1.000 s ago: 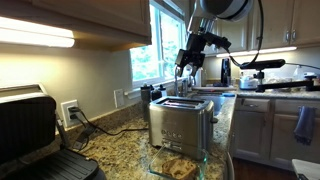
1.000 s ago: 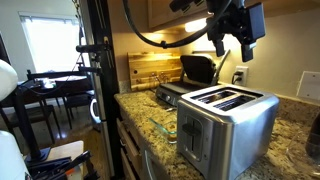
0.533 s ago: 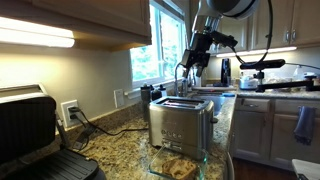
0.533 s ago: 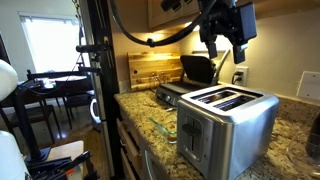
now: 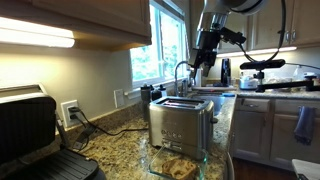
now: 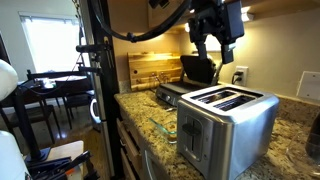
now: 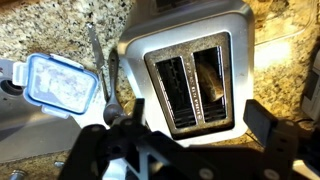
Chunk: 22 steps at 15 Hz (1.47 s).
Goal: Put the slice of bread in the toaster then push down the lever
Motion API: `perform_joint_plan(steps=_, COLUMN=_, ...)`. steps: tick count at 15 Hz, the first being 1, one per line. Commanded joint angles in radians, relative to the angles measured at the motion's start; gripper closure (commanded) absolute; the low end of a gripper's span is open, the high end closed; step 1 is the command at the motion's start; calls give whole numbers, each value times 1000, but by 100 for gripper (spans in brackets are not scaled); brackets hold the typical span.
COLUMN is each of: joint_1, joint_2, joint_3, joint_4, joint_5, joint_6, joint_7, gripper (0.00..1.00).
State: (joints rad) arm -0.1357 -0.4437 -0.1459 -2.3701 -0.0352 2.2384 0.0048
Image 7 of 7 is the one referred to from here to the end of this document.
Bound blue-rimmed clear plastic lid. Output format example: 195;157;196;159
12;52;100;119

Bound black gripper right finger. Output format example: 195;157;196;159
243;99;300;180

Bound silver table knife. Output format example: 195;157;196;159
86;23;111;101

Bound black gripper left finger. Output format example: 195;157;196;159
58;98;158;180

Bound stainless steel sink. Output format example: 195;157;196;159
0;58;84;164

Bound stainless steel two-slot toaster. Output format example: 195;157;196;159
117;0;256;148

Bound brown bread slice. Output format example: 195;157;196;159
196;61;224;101

